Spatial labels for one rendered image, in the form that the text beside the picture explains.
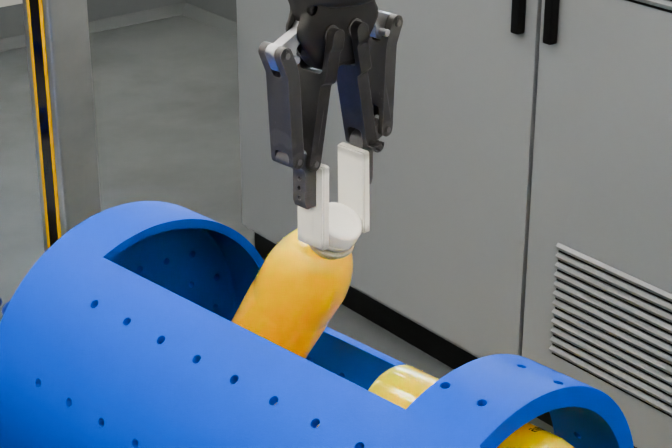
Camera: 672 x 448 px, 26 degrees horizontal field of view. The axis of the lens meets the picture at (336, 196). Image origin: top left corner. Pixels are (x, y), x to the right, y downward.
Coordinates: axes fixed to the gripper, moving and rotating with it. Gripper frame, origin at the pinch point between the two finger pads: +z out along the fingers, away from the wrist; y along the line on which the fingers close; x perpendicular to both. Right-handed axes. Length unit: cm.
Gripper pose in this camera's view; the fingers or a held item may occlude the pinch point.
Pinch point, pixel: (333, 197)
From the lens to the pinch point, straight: 115.6
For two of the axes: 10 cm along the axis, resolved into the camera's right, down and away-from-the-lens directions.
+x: 7.1, 2.7, -6.5
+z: 0.0, 9.2, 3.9
